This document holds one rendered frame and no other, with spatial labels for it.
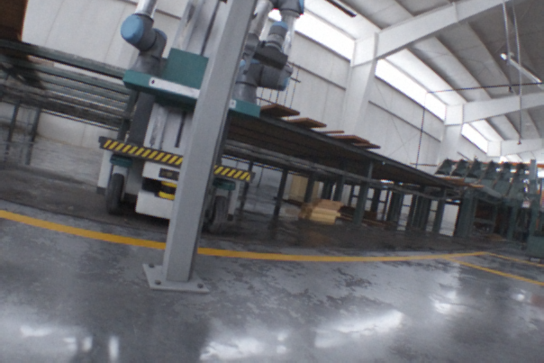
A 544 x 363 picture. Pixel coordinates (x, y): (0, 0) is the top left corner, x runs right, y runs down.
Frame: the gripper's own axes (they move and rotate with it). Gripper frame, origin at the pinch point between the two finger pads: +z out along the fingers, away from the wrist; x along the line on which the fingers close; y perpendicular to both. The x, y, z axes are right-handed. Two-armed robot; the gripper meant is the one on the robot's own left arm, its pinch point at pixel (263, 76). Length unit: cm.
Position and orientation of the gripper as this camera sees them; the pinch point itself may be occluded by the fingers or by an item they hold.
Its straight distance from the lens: 110.0
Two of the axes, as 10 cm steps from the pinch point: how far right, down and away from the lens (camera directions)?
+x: 9.1, 3.5, 2.2
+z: -2.1, 8.5, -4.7
